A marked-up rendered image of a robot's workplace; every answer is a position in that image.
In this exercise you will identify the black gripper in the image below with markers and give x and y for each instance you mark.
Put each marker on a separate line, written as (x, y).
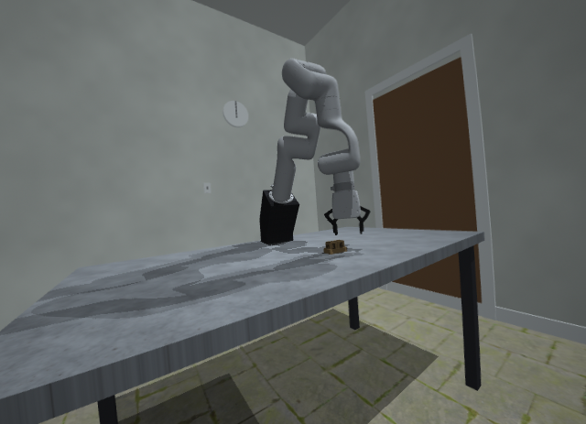
(345, 204)

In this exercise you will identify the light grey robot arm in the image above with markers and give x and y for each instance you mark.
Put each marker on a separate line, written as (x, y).
(311, 82)

